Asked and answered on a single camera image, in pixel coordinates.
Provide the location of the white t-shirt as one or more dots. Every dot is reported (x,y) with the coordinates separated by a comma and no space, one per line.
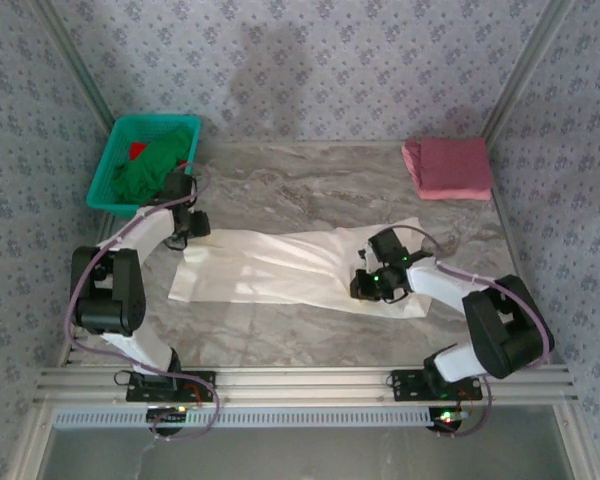
(280,270)

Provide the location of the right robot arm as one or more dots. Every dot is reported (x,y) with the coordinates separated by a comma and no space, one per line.
(500,320)

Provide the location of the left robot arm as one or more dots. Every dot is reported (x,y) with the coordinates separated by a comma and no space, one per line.
(125,285)

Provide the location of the green t-shirt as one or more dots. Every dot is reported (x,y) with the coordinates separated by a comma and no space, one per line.
(150,165)

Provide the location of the red t-shirt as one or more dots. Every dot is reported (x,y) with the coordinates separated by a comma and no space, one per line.
(137,150)

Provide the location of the teal plastic basket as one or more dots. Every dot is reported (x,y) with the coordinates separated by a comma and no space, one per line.
(100,180)

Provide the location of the folded pink towel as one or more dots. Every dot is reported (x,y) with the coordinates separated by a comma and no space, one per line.
(450,167)

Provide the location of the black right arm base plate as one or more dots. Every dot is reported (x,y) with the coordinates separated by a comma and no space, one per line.
(410,387)

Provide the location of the aluminium frame rail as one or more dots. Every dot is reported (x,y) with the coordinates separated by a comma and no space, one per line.
(305,385)

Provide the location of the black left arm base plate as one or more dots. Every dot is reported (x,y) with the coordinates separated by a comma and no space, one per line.
(145,392)

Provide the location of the aluminium frame post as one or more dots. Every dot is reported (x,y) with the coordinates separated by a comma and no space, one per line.
(75,65)
(525,65)

